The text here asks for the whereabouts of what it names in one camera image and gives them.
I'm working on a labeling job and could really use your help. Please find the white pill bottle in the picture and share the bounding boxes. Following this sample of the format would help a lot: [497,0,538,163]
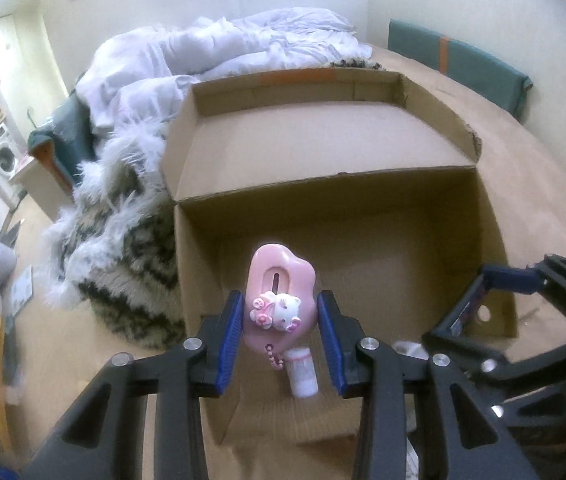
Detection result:
[284,347,319,399]

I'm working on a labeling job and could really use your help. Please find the pink Hello Kitty toy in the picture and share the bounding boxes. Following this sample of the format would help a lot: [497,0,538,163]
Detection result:
[243,244,318,370]

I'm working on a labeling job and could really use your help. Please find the open cardboard box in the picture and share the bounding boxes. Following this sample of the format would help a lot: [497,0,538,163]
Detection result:
[163,70,507,341]

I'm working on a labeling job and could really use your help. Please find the furry black white blanket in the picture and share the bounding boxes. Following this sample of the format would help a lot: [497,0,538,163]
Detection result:
[46,120,185,350]

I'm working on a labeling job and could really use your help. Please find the teal cushion orange stripe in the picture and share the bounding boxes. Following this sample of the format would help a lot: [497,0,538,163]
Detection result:
[387,20,533,120]

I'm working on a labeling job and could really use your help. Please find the teal armchair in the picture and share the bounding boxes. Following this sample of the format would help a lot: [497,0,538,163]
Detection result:
[27,90,97,196]

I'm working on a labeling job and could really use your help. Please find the white washing machine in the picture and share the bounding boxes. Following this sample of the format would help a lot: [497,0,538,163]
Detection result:
[0,122,26,211]

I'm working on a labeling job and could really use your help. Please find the white crumpled duvet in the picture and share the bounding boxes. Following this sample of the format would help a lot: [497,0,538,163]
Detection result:
[76,6,372,136]

